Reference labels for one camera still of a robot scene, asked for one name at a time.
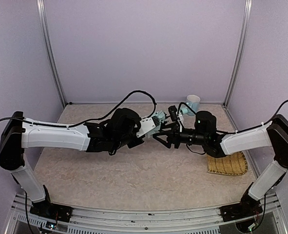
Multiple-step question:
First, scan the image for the mint green black umbrella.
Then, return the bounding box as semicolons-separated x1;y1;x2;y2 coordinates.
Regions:
137;106;188;138

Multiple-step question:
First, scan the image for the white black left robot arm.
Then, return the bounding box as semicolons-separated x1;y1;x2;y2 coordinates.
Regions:
0;108;143;203

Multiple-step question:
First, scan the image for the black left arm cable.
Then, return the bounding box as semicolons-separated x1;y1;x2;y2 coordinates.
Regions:
104;90;158;120

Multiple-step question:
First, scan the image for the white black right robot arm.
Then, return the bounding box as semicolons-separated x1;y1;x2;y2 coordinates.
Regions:
153;111;288;201

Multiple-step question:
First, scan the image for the light blue ceramic mug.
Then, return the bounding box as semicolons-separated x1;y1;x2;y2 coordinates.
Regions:
186;95;201;113

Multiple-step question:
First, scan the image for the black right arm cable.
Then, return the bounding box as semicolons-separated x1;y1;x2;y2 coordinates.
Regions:
265;98;288;125

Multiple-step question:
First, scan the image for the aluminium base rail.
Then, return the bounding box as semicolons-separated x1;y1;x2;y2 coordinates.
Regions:
3;193;288;234

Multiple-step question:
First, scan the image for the grey aluminium left post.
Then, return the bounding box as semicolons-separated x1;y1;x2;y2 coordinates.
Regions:
36;0;67;108

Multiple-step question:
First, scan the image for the woven bamboo tray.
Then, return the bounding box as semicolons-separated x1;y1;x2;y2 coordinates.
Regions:
207;152;248;176

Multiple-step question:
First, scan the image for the grey aluminium frame post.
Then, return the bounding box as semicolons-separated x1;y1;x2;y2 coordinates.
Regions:
223;0;253;109

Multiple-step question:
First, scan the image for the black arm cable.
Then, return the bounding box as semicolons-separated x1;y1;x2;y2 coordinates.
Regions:
104;90;158;120
265;98;288;125

